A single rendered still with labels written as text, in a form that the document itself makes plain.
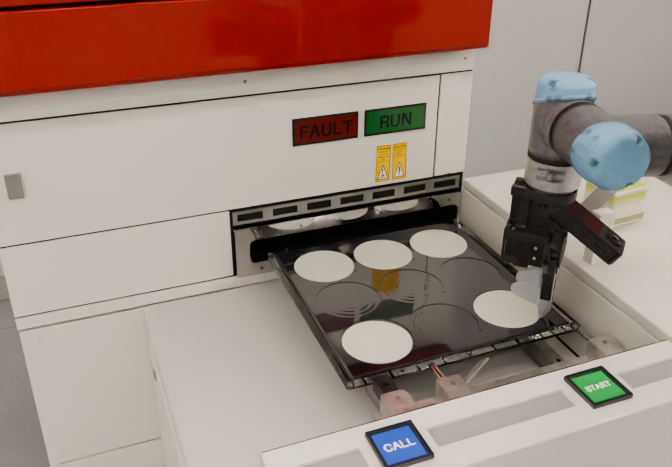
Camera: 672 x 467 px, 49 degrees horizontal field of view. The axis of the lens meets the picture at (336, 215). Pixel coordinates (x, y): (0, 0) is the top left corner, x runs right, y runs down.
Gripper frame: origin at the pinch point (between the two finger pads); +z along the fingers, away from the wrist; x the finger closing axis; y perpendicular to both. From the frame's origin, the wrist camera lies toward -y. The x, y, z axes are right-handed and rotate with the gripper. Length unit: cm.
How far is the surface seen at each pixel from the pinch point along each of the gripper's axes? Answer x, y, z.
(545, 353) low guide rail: 1.9, -0.9, 6.4
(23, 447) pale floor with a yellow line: -9, 135, 91
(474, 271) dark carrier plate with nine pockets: -8.6, 13.1, 1.4
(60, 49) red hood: 22, 65, -37
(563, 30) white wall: -232, 32, 10
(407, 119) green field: -21.0, 30.2, -18.5
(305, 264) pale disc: 1.2, 39.5, 1.3
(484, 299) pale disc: -1.0, 9.6, 1.4
